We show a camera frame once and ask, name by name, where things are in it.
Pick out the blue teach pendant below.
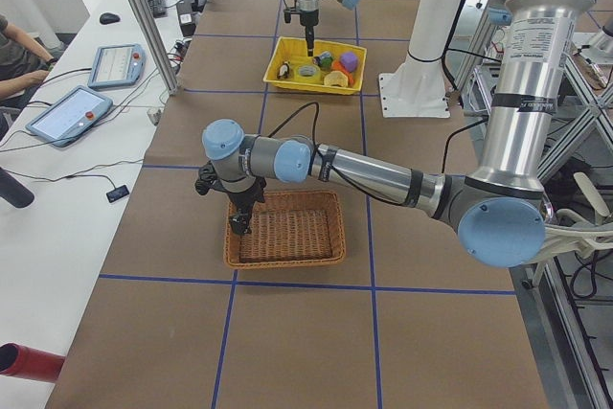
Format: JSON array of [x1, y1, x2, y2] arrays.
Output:
[[87, 44, 146, 90], [26, 85, 113, 148]]

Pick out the panda figurine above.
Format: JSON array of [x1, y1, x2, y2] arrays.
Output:
[[277, 61, 291, 80]]

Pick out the seated person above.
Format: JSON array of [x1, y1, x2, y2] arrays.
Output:
[[0, 13, 58, 142]]

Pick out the brown wicker basket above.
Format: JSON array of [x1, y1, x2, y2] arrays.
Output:
[[223, 190, 347, 269]]

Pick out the aluminium frame post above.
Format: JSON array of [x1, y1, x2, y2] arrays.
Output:
[[128, 0, 178, 96]]

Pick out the blue teach pendant far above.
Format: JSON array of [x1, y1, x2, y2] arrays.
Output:
[[87, 44, 146, 90]]

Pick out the blue teach pendant near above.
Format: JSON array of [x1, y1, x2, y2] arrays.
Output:
[[26, 85, 113, 148]]

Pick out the orange toy carrot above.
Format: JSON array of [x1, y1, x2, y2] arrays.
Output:
[[331, 60, 354, 85]]

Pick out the yellow woven basket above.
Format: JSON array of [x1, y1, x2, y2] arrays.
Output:
[[263, 36, 367, 95]]

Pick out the yellow tape roll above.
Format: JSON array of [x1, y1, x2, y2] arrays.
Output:
[[294, 64, 321, 84]]

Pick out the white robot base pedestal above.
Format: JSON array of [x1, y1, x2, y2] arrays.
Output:
[[379, 0, 462, 118]]

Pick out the black computer mouse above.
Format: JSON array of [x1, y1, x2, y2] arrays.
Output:
[[99, 12, 121, 25]]

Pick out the small black dongle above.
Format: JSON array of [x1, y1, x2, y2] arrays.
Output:
[[105, 185, 129, 203]]

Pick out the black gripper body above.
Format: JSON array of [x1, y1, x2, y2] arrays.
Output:
[[300, 10, 319, 57], [221, 177, 266, 220]]

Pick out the toy croissant bread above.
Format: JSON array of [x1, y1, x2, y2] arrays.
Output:
[[323, 70, 350, 88]]

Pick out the red cylinder bottle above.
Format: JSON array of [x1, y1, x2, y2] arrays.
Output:
[[1, 343, 65, 383]]

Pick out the purple foam cube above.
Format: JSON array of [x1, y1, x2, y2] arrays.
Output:
[[339, 51, 359, 73]]

